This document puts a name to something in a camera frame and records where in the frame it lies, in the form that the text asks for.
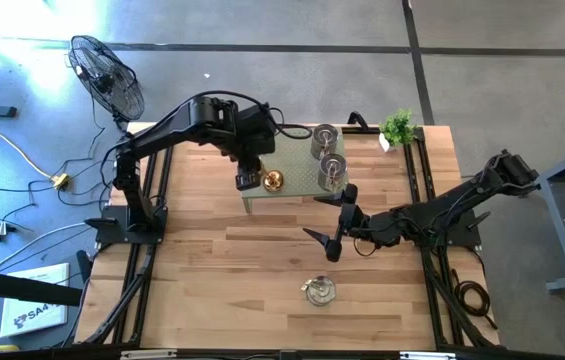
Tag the green plant in white pot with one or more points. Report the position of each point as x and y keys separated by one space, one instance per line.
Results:
x=398 y=129

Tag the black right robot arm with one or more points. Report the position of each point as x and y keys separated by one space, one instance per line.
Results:
x=462 y=195

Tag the black floor fan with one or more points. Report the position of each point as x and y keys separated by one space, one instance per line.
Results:
x=107 y=80

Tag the silver candle tin snowman label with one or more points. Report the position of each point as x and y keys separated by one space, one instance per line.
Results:
x=325 y=136

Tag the tall brass candlestick holder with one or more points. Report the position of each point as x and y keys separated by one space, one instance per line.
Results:
x=273 y=181

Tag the white mesh-top rack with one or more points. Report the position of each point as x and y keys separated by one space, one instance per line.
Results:
x=297 y=165

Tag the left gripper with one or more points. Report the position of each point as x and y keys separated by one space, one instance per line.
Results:
x=248 y=175

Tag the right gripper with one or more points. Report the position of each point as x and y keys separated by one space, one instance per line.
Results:
x=372 y=230

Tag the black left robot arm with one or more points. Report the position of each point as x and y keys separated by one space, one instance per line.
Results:
x=162 y=131

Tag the black rig crossbar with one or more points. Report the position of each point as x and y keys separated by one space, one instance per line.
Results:
x=312 y=357

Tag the grey metal table frame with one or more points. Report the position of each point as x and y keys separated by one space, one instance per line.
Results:
x=557 y=225

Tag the white light strip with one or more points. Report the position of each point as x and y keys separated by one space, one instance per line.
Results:
x=147 y=354
x=427 y=356

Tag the black metal beam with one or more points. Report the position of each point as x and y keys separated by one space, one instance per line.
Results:
x=22 y=288

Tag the yellow object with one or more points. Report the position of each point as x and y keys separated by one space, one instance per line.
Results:
x=2 y=348

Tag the black metal rig frame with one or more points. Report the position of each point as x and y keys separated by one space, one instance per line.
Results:
x=367 y=131

